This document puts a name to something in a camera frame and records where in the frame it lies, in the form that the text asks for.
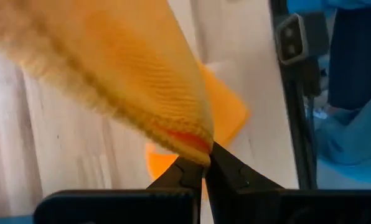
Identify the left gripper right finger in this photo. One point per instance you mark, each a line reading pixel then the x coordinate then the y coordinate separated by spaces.
pixel 251 202

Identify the orange microfiber towel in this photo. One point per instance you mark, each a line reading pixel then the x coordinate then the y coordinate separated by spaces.
pixel 126 62

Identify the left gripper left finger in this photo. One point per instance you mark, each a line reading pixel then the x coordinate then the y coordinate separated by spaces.
pixel 142 205

